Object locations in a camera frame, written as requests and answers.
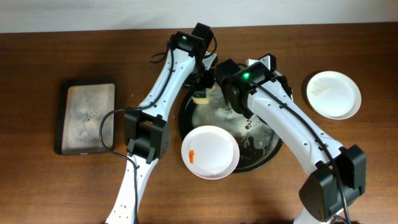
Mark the white plate top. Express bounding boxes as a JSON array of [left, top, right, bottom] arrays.
[[306, 71, 362, 120]]

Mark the left black cable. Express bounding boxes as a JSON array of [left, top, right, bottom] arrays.
[[98, 40, 175, 224]]

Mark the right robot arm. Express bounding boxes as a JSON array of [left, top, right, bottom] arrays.
[[215, 54, 366, 223]]

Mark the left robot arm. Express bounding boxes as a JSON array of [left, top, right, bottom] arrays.
[[106, 23, 218, 224]]

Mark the black rectangular soapy tray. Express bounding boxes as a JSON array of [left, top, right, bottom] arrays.
[[53, 78, 116, 156]]

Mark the white plate bottom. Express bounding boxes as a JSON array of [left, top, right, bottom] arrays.
[[181, 126, 240, 180]]

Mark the green yellow sponge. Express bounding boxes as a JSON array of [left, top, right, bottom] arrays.
[[192, 89, 210, 105]]

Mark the pale blue plate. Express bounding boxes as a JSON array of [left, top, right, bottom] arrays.
[[273, 71, 294, 100]]

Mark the white plate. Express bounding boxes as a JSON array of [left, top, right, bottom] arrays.
[[306, 71, 362, 120], [181, 126, 240, 180]]

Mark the black round tray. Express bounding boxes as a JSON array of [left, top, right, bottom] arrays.
[[178, 85, 283, 173]]

